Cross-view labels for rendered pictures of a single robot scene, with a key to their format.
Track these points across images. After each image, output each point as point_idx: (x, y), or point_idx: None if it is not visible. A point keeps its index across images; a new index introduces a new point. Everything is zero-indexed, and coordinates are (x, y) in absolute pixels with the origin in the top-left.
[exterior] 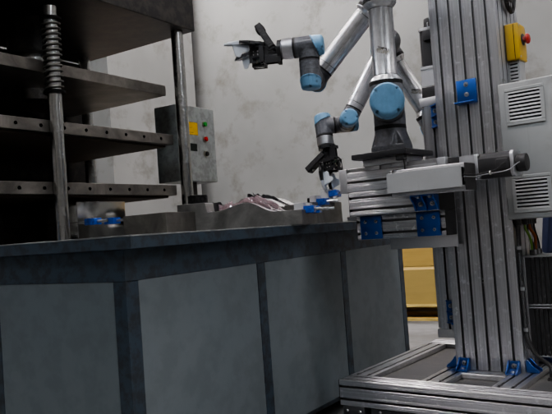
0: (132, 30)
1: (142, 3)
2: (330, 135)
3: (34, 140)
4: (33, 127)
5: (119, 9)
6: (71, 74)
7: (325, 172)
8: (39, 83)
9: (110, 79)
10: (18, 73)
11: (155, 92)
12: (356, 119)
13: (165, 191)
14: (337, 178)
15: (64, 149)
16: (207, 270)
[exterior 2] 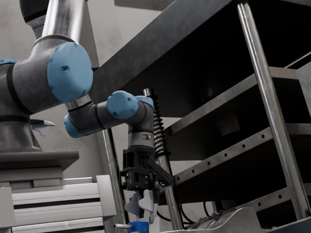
0: (240, 26)
1: (185, 25)
2: (128, 136)
3: (201, 186)
4: (160, 190)
5: (175, 49)
6: (182, 125)
7: (136, 194)
8: (202, 131)
9: (210, 105)
10: (170, 143)
11: (255, 82)
12: (65, 129)
13: (282, 198)
14: (142, 199)
15: (170, 202)
16: None
